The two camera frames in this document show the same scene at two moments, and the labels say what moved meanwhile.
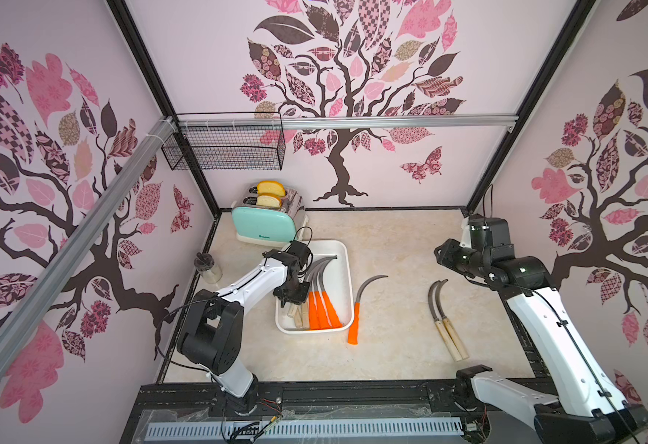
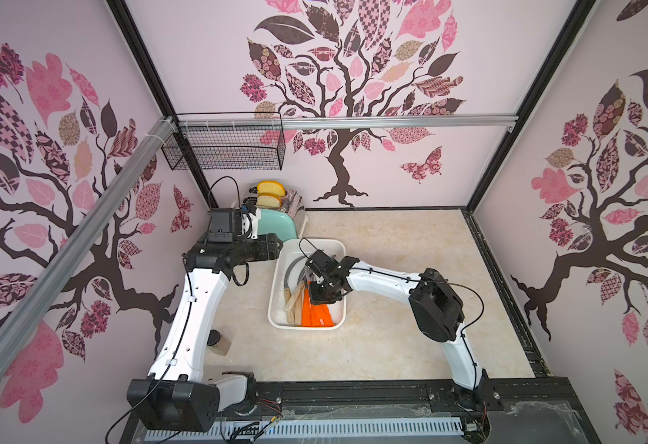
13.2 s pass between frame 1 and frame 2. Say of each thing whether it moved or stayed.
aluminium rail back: stayed
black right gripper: moved
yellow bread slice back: stayed
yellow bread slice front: stayed
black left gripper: moved
